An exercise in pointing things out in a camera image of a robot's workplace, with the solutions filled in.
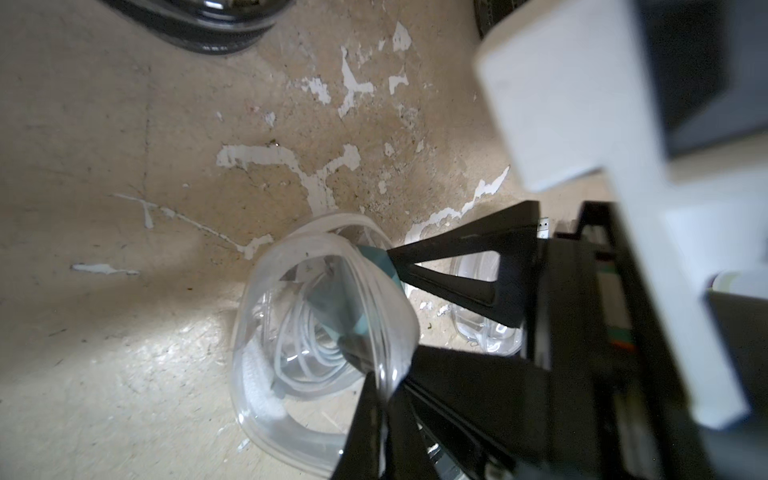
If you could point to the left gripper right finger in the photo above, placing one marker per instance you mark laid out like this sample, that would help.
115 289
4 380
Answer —
406 454

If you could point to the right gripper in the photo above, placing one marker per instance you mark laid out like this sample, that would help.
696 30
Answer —
617 406

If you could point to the teal charger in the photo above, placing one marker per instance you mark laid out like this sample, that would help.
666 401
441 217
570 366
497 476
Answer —
336 304

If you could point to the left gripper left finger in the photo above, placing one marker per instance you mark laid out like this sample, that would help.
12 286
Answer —
362 451

